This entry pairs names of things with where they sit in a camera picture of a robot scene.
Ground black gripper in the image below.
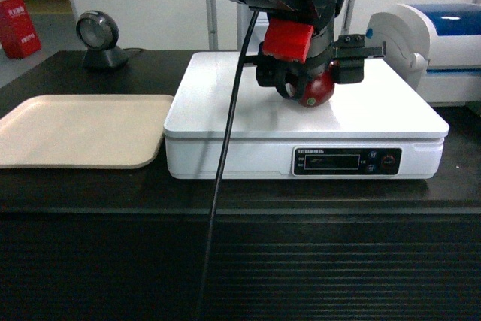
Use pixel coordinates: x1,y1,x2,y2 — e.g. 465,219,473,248
255,22,386,102

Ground dark red mango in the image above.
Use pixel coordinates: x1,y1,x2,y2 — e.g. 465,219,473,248
298,64,335,108

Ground white checkout scale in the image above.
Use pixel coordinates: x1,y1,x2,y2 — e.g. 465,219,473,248
165,52,449,179

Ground white blue label printer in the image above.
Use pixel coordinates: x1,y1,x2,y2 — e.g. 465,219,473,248
365,3,480,105

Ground beige plastic tray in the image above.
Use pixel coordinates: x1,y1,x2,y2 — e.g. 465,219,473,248
1,95,174,169

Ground black barcode scanner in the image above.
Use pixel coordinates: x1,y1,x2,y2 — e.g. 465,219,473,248
76,10,129,72

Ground red fire extinguisher box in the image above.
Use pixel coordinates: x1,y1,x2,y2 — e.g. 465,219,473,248
1,0,41,59

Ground red camera mount block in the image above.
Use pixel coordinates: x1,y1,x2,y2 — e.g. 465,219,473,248
262,17,314,64

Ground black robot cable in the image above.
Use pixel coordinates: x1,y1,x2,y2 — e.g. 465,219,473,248
195,11,260,321

